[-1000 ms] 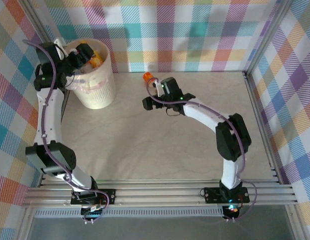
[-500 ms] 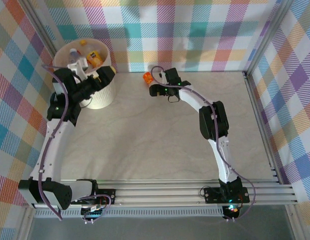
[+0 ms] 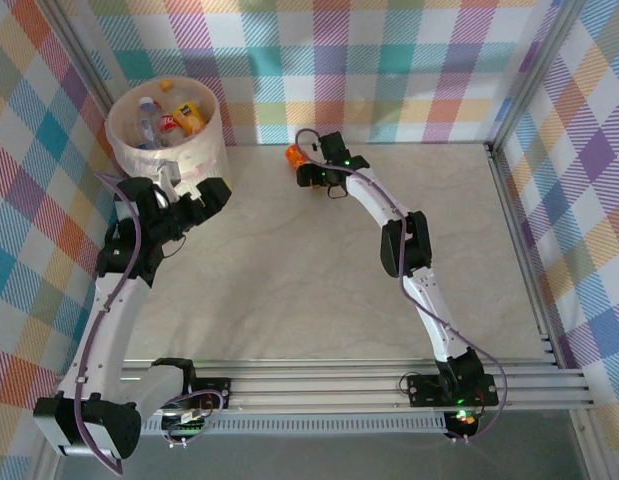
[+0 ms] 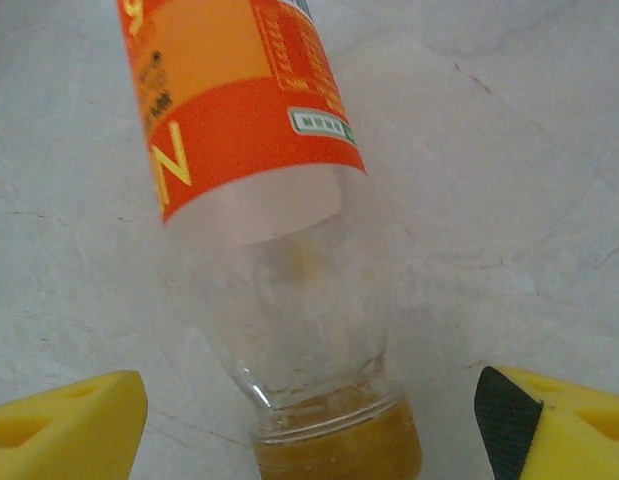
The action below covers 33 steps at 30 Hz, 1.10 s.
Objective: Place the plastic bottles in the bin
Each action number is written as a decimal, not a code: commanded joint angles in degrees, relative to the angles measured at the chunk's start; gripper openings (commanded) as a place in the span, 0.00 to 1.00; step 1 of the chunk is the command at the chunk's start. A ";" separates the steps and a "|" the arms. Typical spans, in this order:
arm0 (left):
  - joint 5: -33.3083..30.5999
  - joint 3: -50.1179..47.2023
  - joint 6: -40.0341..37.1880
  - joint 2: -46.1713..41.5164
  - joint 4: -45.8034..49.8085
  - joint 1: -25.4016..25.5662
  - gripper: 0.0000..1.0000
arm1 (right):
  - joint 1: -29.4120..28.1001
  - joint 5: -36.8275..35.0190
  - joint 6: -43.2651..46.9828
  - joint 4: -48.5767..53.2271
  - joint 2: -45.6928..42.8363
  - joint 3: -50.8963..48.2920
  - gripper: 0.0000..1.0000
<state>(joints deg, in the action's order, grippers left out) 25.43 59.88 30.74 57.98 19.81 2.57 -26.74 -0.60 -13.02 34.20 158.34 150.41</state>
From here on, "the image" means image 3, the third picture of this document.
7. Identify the grey slotted cable duct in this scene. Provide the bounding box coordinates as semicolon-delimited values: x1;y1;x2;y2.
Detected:
67;417;449;437

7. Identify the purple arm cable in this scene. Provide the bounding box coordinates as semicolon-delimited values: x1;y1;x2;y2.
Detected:
71;169;228;476
294;128;508;446

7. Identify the clear bottle pale blue label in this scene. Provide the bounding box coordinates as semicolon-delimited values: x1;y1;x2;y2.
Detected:
136;96;163;151

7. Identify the aluminium base rail beam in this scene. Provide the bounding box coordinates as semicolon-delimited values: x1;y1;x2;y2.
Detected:
44;357;593;417

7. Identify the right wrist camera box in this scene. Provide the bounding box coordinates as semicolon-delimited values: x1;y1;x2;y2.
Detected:
312;131;349;162

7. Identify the orange label bottle brown cap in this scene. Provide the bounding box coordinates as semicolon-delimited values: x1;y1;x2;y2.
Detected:
283;143;324;194

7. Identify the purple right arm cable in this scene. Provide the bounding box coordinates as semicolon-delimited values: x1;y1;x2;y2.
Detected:
294;128;508;446

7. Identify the aluminium side rail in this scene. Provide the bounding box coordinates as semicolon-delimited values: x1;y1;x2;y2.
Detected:
484;143;565;369

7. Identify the red Coca-Cola bottle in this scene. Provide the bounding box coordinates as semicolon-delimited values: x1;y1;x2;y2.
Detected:
158;112;183;146

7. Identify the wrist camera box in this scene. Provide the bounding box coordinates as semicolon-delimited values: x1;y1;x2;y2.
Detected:
156;162;204;202
312;131;349;162

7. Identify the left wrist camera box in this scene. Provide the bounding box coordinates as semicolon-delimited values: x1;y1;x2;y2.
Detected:
156;162;204;202

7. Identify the aluminium frame post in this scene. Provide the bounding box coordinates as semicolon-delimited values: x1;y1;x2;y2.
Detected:
47;0;128;174
486;0;588;151

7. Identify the white ribbed plastic bin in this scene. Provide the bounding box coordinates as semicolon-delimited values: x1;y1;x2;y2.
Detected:
104;75;235;201

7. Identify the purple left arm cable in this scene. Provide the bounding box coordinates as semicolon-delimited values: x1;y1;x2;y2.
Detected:
71;169;228;476

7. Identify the yellow label juice bottle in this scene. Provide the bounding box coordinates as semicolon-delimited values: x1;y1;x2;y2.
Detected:
158;78;208;137

